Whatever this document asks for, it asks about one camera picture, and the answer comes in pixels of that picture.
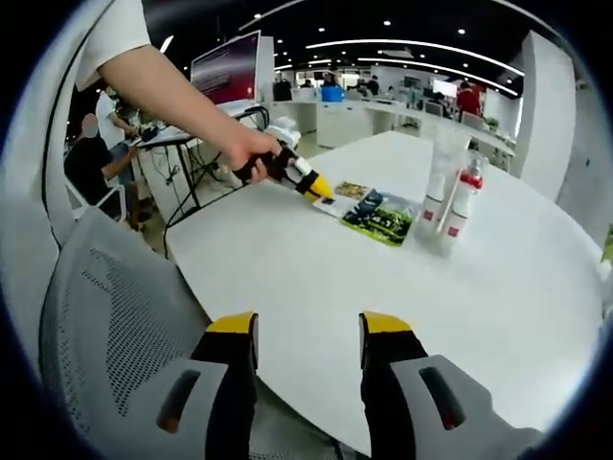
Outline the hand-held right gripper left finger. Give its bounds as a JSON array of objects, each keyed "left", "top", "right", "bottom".
[{"left": 104, "top": 310, "right": 260, "bottom": 460}]

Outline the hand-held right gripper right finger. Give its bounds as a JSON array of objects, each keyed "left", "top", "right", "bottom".
[{"left": 358, "top": 310, "right": 545, "bottom": 460}]

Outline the gold foil packet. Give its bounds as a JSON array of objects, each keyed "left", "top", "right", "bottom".
[{"left": 334, "top": 180, "right": 373, "bottom": 199}]

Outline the green printed packet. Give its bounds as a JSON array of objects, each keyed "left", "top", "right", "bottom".
[{"left": 340, "top": 189, "right": 416, "bottom": 248}]

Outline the white skincare tube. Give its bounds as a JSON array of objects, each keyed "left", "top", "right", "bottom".
[{"left": 428, "top": 127, "right": 473, "bottom": 203}]

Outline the white skincare bottle red collar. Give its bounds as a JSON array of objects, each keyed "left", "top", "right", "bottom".
[{"left": 452, "top": 155, "right": 486, "bottom": 227}]

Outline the person's left hand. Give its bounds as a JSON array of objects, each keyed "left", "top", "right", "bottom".
[{"left": 217, "top": 130, "right": 283, "bottom": 184}]

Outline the long white office counter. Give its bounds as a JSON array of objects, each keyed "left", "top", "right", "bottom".
[{"left": 272, "top": 85, "right": 518, "bottom": 169}]

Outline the white monitor with red screen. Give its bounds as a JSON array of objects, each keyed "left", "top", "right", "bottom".
[{"left": 190, "top": 29, "right": 264, "bottom": 108}]

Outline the grey mesh office chair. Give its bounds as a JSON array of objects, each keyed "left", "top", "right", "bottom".
[{"left": 40, "top": 210, "right": 375, "bottom": 460}]

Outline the white office chair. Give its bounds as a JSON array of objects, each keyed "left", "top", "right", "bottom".
[{"left": 66, "top": 181, "right": 131, "bottom": 224}]

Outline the person's white shirt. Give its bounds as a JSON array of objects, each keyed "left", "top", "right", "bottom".
[{"left": 74, "top": 0, "right": 155, "bottom": 92}]

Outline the white square pillar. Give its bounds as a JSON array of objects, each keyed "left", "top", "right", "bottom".
[{"left": 519, "top": 29, "right": 583, "bottom": 203}]

